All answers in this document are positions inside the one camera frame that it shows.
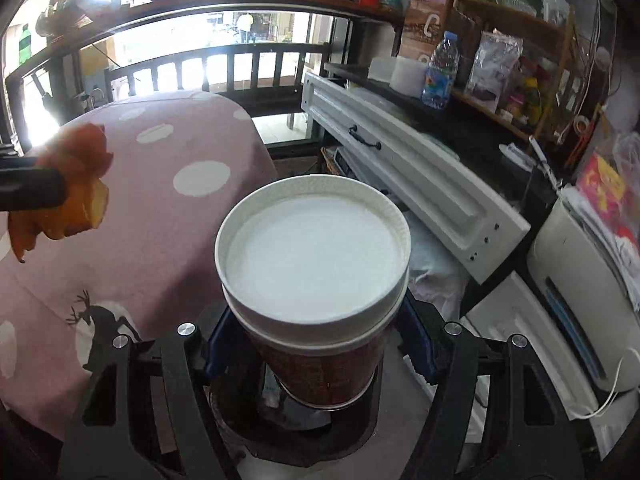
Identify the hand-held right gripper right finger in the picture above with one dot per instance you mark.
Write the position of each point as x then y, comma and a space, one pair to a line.
417, 340

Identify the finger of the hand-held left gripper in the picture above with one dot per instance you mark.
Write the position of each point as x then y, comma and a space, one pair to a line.
30, 187

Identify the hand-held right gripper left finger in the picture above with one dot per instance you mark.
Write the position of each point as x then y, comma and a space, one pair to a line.
215, 345

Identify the orange peel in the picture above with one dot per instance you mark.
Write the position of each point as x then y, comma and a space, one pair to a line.
85, 200

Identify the black trash bin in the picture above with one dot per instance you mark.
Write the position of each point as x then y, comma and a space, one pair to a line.
300, 440

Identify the brown paper cup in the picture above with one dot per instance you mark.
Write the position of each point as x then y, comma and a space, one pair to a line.
310, 260

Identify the white lace cloth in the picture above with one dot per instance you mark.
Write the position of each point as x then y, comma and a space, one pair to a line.
435, 265

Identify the white drawer cabinet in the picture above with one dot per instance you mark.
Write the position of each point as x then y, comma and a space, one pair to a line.
505, 320

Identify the pink deer print tablecloth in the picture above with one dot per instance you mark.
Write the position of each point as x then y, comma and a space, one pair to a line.
150, 210

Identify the white drawer front panel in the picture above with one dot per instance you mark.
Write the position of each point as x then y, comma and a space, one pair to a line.
425, 175

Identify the white printer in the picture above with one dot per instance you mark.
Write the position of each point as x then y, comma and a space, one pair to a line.
565, 260

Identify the wicker basket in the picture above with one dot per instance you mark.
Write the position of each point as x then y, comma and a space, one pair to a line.
331, 160

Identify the white plastic tool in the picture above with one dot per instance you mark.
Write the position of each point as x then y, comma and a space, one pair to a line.
542, 160

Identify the dark balcony railing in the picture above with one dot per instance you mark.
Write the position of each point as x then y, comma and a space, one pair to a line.
225, 67

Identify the plastic bag with pink packets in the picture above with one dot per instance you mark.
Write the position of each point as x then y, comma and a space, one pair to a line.
605, 185

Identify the white tissue roll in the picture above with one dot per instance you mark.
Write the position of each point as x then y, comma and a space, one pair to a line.
409, 77

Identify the yellow and red bottles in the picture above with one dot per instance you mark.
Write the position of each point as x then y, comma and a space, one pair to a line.
525, 97

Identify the clear plastic water bottle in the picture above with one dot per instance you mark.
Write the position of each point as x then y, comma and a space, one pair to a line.
440, 75

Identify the white plastic box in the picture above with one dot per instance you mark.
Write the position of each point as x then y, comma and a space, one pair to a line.
381, 70

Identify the silver foil bag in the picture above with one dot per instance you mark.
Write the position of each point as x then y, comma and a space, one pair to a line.
492, 70

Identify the brown cardboard box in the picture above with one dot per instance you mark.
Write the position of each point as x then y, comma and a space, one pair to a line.
420, 30

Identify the wooden shelf rack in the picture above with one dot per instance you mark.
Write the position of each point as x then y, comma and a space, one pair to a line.
500, 7

